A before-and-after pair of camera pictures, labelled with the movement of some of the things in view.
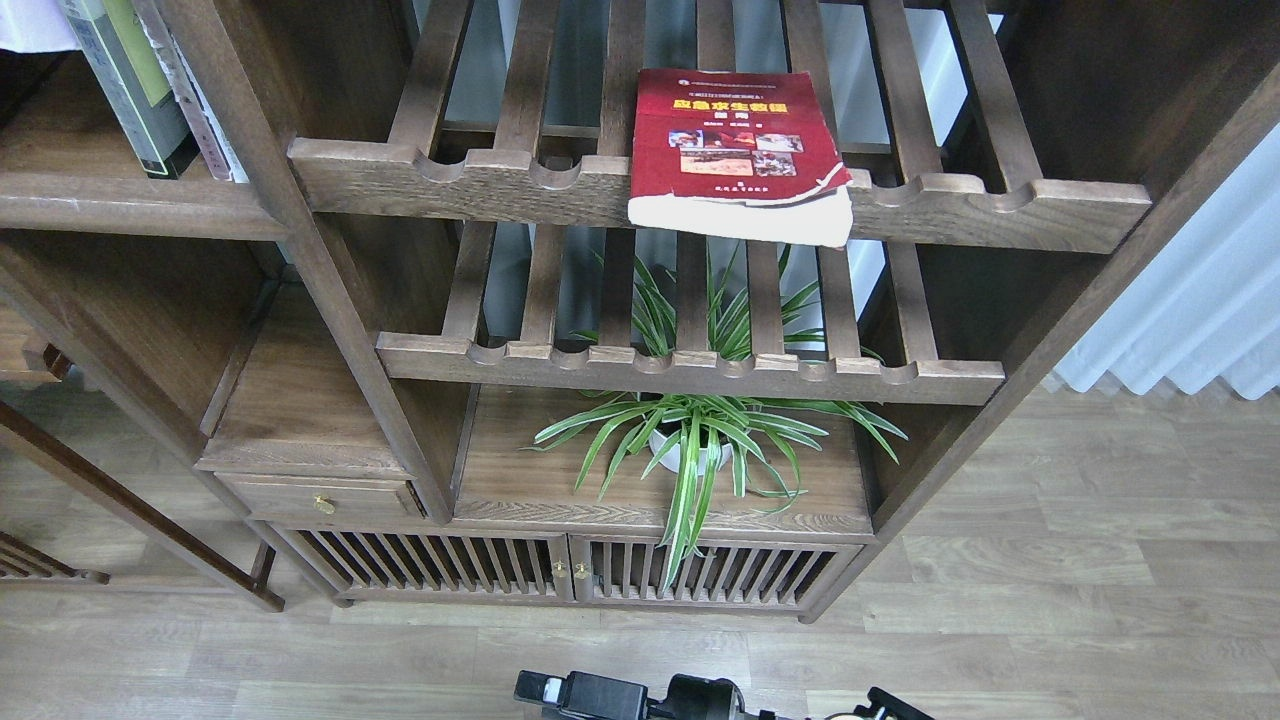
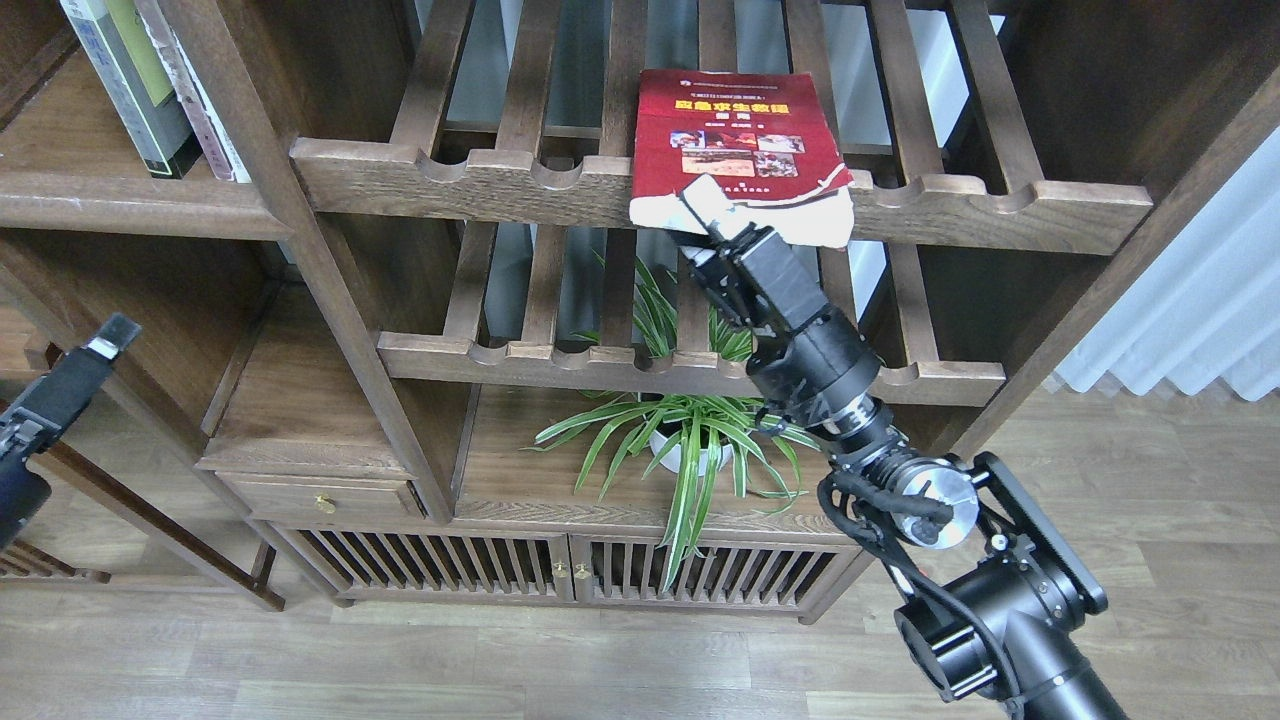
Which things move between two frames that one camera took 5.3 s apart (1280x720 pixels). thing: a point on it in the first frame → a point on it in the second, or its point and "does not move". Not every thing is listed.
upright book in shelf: (190, 93) does not move
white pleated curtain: (1208, 306) does not move
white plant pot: (660, 443) does not move
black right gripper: (586, 696) → (820, 374)
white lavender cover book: (37, 26) → (82, 15)
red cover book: (741, 155) does not move
